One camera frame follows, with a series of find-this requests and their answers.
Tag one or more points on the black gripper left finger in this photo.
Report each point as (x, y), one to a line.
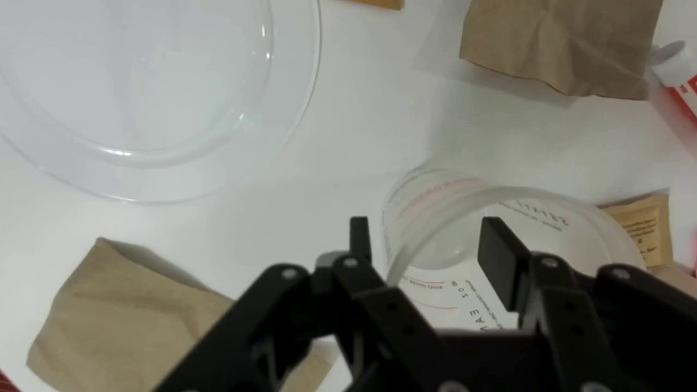
(328, 334)

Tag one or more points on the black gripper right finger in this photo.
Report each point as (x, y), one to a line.
(617, 328)

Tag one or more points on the clear plastic cup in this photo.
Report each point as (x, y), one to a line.
(551, 225)

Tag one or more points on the flat rectangular brown napkin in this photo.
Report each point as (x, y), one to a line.
(123, 319)

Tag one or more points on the red and white packet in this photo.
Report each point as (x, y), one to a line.
(679, 100)

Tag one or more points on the brown paper bag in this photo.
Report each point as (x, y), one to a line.
(567, 44)

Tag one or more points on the clear plastic plate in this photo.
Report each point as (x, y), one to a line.
(145, 87)

